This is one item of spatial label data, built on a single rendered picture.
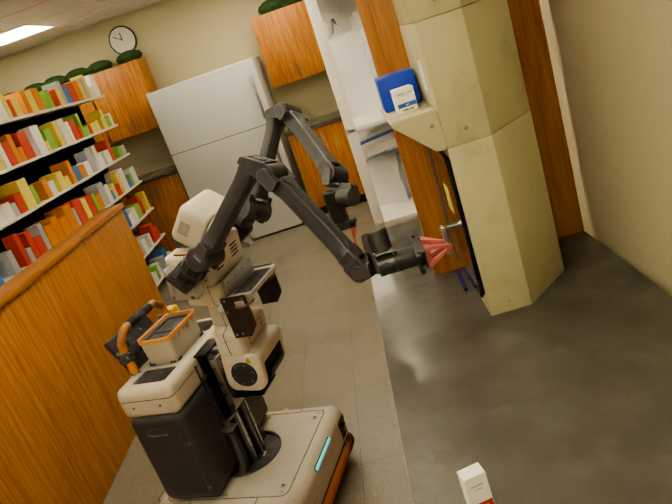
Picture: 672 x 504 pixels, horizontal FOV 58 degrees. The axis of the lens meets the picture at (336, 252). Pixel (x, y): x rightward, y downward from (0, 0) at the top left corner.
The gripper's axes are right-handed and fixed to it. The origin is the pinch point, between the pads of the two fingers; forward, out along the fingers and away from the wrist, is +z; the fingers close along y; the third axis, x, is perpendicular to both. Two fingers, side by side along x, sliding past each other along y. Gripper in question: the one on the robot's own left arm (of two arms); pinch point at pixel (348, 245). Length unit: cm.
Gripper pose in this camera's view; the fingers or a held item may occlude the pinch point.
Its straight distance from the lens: 204.5
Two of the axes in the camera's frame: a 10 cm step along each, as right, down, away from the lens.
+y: 9.5, -2.9, -0.9
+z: 3.1, 9.0, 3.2
